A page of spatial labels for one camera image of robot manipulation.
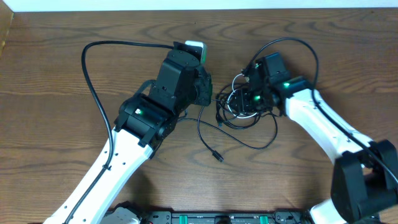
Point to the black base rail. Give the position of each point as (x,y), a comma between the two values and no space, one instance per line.
(127,214)

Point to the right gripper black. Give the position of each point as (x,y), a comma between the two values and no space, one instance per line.
(241,101)

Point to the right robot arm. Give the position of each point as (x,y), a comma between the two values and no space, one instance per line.
(362,183)

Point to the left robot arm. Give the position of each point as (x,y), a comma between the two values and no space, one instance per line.
(143,122)

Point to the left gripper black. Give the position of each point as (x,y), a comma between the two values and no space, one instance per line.
(204,90)

